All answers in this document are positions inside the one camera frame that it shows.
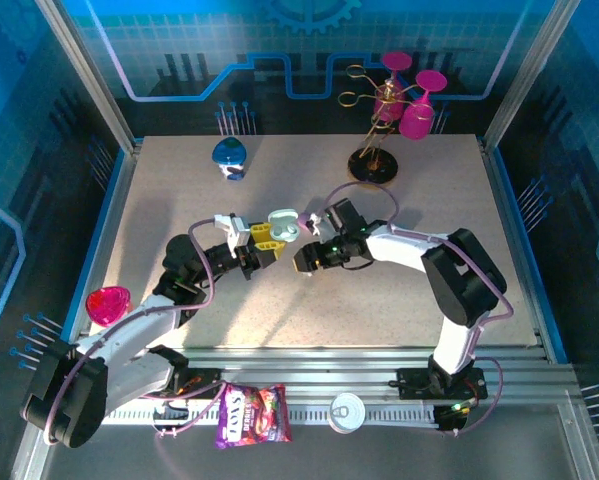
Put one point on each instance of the blue cup on table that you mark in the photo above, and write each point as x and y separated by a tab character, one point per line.
229	152

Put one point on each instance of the silver tin can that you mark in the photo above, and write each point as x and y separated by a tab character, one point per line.
346	412

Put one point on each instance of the aluminium profile rail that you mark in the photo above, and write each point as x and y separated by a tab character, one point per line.
304	370

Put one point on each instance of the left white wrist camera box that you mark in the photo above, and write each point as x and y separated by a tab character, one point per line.
239	235

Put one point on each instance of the purple candy bag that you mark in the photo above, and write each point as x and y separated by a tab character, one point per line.
251	415

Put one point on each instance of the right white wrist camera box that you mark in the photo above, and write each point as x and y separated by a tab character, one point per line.
320	225

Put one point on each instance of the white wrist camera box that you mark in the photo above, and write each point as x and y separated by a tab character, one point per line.
320	225
239	235

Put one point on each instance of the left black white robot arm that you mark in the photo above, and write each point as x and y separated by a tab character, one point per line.
129	330

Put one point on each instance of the small circuit board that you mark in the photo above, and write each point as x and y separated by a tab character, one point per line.
171	417
451	415

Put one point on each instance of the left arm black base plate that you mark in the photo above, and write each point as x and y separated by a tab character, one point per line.
210	377

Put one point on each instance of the pink wine glass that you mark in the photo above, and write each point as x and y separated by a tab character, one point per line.
397	61
415	125

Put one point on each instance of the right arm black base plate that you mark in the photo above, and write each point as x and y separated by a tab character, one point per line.
414	385

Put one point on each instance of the pink plastic cup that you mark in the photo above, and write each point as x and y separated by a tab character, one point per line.
106	305

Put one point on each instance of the mint earbud charging case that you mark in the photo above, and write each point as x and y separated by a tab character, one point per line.
284	232

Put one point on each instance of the aluminium frame post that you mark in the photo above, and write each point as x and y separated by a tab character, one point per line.
90	75
527	75

